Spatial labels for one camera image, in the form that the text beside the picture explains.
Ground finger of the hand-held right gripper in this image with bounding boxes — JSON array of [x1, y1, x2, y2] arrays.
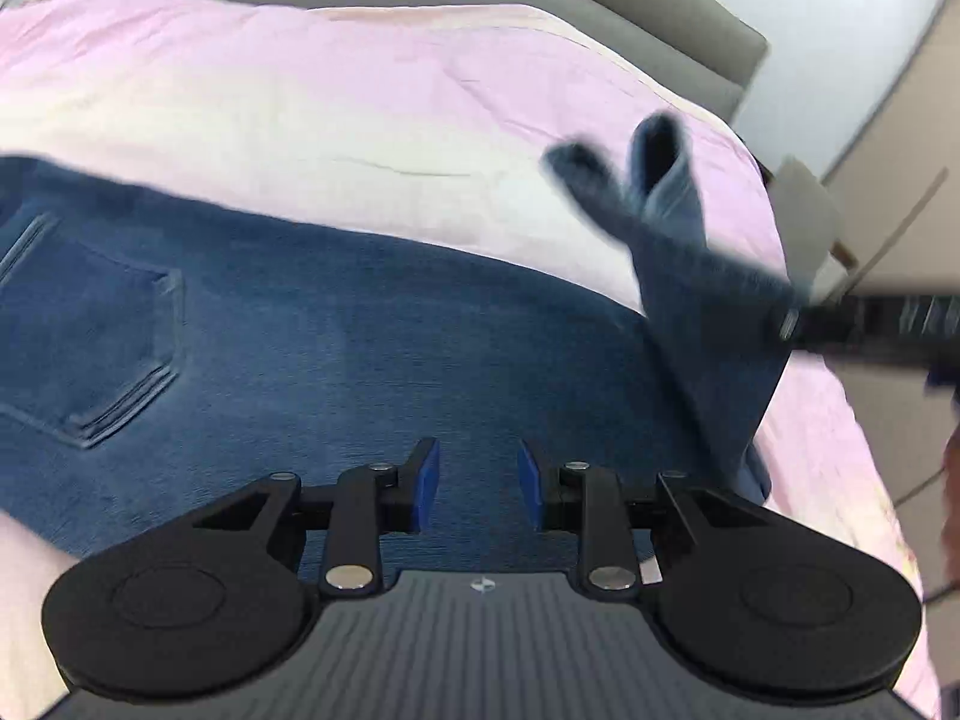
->
[[772, 294, 960, 368]]

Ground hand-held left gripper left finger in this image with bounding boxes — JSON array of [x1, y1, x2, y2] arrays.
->
[[171, 436, 441, 601]]

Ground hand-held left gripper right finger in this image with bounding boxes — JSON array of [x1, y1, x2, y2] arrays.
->
[[517, 439, 758, 602]]

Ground blue denim pants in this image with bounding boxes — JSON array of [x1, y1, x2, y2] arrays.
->
[[0, 111, 807, 578]]

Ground white bedside box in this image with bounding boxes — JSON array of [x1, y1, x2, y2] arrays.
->
[[766, 156, 860, 301]]

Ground pink bed blanket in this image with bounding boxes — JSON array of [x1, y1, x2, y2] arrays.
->
[[0, 0, 942, 720]]

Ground grey headboard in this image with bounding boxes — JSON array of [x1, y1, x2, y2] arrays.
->
[[60, 0, 772, 119]]

